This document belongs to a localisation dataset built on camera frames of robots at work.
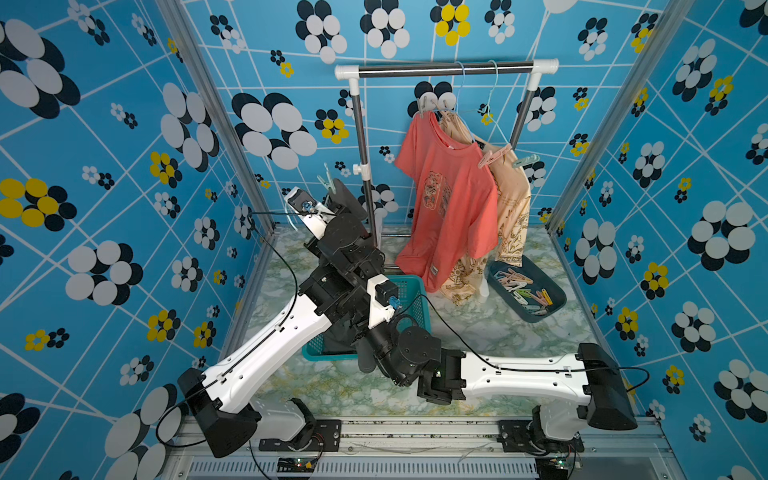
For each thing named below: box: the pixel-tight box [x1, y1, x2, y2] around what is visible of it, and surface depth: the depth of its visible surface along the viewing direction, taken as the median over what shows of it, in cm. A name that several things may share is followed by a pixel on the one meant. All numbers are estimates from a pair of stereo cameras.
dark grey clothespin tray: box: [486, 255, 567, 323], surface depth 101 cm
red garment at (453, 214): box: [395, 111, 499, 293], surface depth 80 cm
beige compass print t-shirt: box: [439, 111, 532, 306], surface depth 71 cm
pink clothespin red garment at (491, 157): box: [477, 144, 512, 169], surface depth 63 cm
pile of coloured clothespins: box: [493, 268, 554, 315], surface depth 101 cm
